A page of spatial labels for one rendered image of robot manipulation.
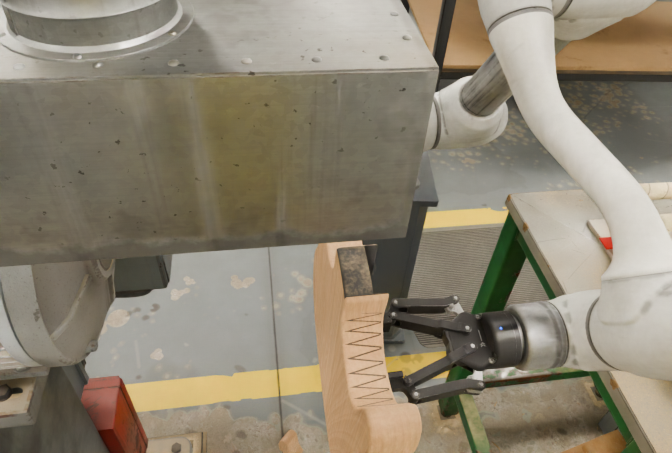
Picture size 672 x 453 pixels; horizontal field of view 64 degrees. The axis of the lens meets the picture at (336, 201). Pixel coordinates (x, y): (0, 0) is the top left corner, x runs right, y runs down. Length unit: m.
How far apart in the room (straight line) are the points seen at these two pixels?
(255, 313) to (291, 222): 1.70
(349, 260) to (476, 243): 1.88
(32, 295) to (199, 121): 0.26
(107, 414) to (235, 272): 1.08
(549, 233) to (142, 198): 0.91
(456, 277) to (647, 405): 1.37
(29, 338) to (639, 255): 0.63
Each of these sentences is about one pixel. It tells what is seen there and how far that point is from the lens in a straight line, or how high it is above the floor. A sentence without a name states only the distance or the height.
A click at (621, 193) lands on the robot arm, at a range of 0.72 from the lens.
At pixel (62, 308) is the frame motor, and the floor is 1.27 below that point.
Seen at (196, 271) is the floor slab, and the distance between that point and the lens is 2.22.
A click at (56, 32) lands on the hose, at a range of 0.34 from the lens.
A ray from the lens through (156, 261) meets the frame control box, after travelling 0.93.
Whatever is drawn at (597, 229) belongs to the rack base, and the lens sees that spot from 1.19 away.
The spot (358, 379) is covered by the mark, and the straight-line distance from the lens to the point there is 0.58.
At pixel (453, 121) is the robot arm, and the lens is 1.43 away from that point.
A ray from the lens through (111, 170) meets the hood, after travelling 0.35.
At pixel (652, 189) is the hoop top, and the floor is 1.05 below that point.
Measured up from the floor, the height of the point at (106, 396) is 0.62.
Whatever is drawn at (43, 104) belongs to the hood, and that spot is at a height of 1.51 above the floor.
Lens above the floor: 1.68
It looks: 43 degrees down
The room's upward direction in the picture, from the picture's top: 4 degrees clockwise
